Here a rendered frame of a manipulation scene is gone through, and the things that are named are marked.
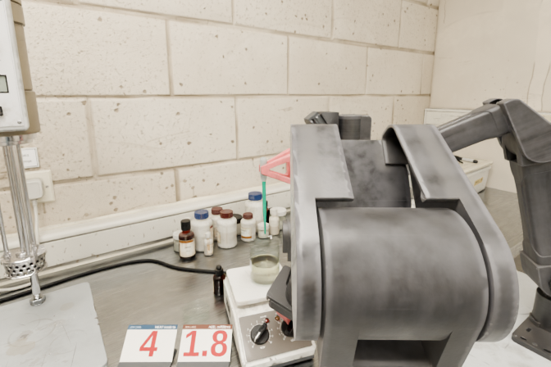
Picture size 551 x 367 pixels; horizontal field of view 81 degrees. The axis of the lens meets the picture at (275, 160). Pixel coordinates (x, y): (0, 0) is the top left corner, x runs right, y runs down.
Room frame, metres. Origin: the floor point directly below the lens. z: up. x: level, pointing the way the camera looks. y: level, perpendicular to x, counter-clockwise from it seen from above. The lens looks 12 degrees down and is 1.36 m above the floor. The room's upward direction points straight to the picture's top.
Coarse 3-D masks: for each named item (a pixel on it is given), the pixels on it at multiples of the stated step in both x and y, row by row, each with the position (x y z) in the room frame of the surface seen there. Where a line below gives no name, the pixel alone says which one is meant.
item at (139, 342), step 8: (128, 336) 0.50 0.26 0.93; (136, 336) 0.50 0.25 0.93; (144, 336) 0.50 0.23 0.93; (152, 336) 0.50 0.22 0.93; (160, 336) 0.50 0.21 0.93; (168, 336) 0.50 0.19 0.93; (128, 344) 0.49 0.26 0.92; (136, 344) 0.49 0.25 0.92; (144, 344) 0.49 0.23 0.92; (152, 344) 0.49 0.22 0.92; (160, 344) 0.49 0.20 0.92; (168, 344) 0.49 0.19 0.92; (128, 352) 0.48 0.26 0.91; (136, 352) 0.48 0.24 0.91; (144, 352) 0.48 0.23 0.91; (152, 352) 0.48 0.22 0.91; (160, 352) 0.48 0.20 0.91; (168, 352) 0.48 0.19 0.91
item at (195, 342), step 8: (184, 336) 0.50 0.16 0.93; (192, 336) 0.50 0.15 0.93; (200, 336) 0.50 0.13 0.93; (208, 336) 0.50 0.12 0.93; (216, 336) 0.50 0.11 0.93; (224, 336) 0.50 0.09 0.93; (184, 344) 0.49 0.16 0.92; (192, 344) 0.49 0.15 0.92; (200, 344) 0.49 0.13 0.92; (208, 344) 0.49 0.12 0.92; (216, 344) 0.49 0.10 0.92; (224, 344) 0.49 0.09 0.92; (184, 352) 0.48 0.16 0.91; (192, 352) 0.48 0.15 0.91; (200, 352) 0.48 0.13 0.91; (208, 352) 0.48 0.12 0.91; (216, 352) 0.48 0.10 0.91; (224, 352) 0.48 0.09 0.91
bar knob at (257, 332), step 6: (258, 324) 0.50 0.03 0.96; (264, 324) 0.48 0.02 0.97; (252, 330) 0.48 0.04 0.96; (258, 330) 0.47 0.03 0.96; (264, 330) 0.48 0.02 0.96; (252, 336) 0.48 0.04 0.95; (258, 336) 0.47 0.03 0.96; (264, 336) 0.48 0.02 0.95; (258, 342) 0.47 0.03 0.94; (264, 342) 0.47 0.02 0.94
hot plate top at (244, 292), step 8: (232, 272) 0.62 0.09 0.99; (240, 272) 0.62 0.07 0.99; (248, 272) 0.62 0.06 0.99; (232, 280) 0.59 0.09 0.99; (240, 280) 0.59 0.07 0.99; (248, 280) 0.59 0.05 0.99; (232, 288) 0.56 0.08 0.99; (240, 288) 0.56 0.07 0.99; (248, 288) 0.56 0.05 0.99; (256, 288) 0.56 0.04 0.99; (264, 288) 0.56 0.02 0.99; (240, 296) 0.53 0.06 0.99; (248, 296) 0.53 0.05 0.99; (256, 296) 0.53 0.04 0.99; (264, 296) 0.53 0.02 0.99; (240, 304) 0.52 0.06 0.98; (248, 304) 0.52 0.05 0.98
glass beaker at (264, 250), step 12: (252, 240) 0.61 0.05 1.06; (264, 240) 0.62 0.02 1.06; (276, 240) 0.61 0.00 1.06; (252, 252) 0.57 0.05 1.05; (264, 252) 0.56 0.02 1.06; (276, 252) 0.57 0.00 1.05; (252, 264) 0.57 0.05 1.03; (264, 264) 0.56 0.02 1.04; (276, 264) 0.57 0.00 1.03; (252, 276) 0.57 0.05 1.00; (264, 276) 0.56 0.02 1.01; (276, 276) 0.57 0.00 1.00
